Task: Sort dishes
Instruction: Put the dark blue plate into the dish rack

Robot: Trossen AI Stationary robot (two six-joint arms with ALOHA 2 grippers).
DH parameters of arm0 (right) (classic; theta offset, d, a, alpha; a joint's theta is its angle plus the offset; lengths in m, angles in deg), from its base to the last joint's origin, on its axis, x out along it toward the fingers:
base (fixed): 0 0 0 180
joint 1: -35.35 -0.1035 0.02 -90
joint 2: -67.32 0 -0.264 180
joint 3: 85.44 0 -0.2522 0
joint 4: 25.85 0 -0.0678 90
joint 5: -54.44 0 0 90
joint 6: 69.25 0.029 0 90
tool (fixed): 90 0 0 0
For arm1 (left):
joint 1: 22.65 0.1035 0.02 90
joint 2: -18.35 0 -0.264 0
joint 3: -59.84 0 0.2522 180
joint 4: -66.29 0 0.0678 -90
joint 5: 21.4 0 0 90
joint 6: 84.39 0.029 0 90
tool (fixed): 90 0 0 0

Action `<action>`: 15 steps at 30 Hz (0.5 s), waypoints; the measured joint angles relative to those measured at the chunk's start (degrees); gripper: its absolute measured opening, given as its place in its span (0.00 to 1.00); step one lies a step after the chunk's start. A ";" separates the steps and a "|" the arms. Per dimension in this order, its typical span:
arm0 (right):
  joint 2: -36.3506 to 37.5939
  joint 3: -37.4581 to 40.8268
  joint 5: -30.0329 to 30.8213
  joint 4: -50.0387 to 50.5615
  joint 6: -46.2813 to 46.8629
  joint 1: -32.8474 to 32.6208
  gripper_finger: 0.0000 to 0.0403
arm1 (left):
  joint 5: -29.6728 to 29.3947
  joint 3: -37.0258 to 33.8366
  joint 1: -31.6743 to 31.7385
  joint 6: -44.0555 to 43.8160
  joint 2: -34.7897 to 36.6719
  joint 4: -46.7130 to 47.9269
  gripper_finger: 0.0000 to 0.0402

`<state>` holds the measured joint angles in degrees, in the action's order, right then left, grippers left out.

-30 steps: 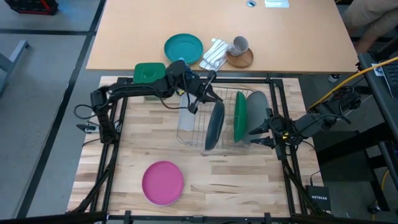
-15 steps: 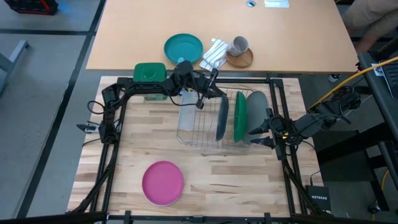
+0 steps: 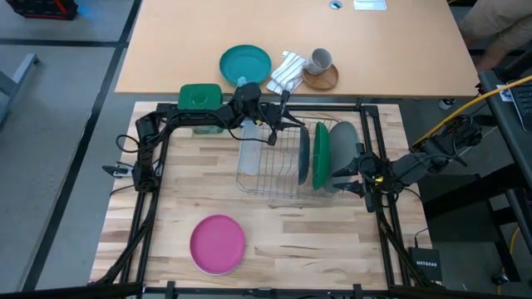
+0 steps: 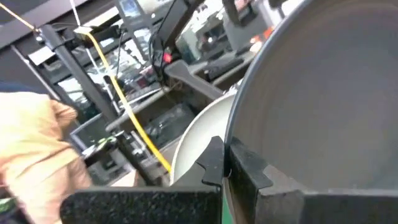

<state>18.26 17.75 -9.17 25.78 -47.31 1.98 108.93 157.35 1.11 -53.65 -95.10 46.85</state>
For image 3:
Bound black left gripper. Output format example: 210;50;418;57
232;81;307;146

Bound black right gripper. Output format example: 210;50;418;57
332;143;396;213

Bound green plate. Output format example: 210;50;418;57
312;121;332;191

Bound dark navy plate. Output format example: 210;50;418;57
297;125;312;186

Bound pink plate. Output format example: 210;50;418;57
190;214;247;275

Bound grey plate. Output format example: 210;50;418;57
326;120;361;194

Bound white striped cloth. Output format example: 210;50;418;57
265;50;308;100

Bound brown wooden plate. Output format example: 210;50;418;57
302;64;340;91

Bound white plastic utensil caddy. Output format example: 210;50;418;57
239;120;264;175

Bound grey cup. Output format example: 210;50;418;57
304;47;333;76

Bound blue dish soap bottle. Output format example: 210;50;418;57
235;76;261;130

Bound teal plate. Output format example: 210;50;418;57
219;44;273;87

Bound green Cascade detergent tub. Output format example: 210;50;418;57
177;82;225;135

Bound black cabinet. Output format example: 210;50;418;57
417;164;516;246

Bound black Netgear box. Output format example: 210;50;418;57
408;247;444;284

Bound light wooden desk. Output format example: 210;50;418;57
115;0;481;100

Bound white desk outlet cover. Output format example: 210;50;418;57
353;0;388;12

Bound dark side desk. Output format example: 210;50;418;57
477;51;532;283

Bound white paper label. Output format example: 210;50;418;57
496;85;515;103

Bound black keyboard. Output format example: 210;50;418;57
509;81;532;134

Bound person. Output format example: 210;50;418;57
459;0;532;71

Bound red and black toolbox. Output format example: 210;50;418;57
6;0;79;21

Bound grey metal bench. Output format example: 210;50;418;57
0;52;41;125

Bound white wire dish rack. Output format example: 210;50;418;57
235;115;362;208

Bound long yellow cable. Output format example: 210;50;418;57
411;74;532;146

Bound short yellow cable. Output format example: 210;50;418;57
496;226;521;296

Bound black metal frame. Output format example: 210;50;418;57
89;101;441;299

